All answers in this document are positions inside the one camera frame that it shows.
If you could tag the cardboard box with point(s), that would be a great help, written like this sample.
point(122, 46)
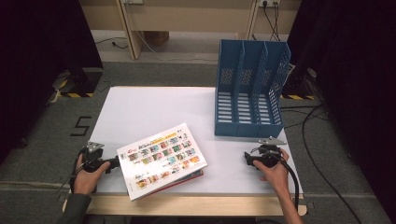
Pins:
point(157, 37)

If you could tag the red sticker-print book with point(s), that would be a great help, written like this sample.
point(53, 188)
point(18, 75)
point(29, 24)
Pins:
point(193, 176)

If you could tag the person's right hand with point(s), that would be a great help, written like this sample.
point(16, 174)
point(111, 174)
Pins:
point(275, 177)

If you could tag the person's left hand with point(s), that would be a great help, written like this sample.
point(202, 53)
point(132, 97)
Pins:
point(87, 180)

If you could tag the stand base with striped tape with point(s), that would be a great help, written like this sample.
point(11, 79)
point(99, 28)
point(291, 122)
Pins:
point(295, 87)
point(90, 81)

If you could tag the black curtain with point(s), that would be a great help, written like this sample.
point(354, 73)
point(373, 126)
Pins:
point(31, 62)
point(358, 62)

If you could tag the wall outlet with plugs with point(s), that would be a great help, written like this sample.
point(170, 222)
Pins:
point(269, 2)

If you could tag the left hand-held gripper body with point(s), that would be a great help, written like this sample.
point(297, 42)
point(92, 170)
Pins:
point(93, 157)

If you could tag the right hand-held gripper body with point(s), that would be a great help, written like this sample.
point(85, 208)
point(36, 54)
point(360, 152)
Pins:
point(269, 154)

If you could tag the blue plastic file rack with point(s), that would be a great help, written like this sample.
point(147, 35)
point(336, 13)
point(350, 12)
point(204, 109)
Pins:
point(249, 129)

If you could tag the wooden desk frame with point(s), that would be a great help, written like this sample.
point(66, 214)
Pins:
point(186, 15)

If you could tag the white picture-grid book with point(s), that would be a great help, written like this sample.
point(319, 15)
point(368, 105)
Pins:
point(162, 155)

